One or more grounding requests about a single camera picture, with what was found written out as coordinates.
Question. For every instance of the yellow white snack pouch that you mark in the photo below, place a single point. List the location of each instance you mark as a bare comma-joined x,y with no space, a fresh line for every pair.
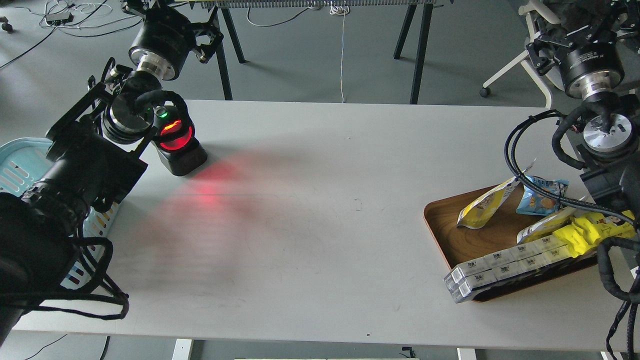
478,213

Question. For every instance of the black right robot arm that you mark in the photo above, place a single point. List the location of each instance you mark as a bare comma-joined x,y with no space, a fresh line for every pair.
600,137

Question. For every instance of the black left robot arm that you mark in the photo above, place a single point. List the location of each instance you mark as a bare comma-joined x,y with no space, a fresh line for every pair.
47,263

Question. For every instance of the long white snack box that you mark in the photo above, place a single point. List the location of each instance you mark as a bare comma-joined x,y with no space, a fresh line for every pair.
469,279

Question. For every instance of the yellow cartoon snack bag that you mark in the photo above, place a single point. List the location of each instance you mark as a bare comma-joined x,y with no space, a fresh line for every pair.
585,232

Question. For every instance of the light blue plastic basket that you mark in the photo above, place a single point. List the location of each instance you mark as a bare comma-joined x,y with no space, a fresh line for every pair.
23,162

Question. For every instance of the black barcode scanner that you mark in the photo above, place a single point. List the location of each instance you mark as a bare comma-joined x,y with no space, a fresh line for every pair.
177,146

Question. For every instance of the yellow white pouch on tray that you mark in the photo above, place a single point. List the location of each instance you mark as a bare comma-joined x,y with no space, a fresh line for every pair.
546,226

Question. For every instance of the white office chair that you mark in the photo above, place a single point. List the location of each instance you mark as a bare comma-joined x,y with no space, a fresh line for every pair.
532,11

